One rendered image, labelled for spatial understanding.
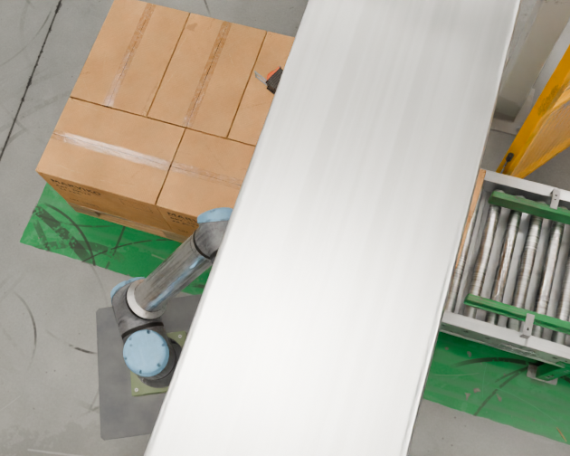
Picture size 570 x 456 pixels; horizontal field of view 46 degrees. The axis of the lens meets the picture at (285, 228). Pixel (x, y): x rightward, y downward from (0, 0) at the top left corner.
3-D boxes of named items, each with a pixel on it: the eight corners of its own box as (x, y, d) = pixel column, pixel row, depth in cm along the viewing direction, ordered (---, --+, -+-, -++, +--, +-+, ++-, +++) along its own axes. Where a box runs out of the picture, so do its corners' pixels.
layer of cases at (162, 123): (345, 92, 359) (346, 49, 321) (288, 266, 330) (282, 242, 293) (137, 41, 378) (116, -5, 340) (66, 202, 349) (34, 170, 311)
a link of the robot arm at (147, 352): (139, 386, 242) (128, 381, 225) (127, 341, 247) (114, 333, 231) (181, 371, 243) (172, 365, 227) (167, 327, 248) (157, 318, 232)
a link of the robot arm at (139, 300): (114, 340, 240) (219, 250, 189) (101, 295, 246) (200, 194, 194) (152, 334, 250) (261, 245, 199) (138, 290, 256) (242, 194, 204)
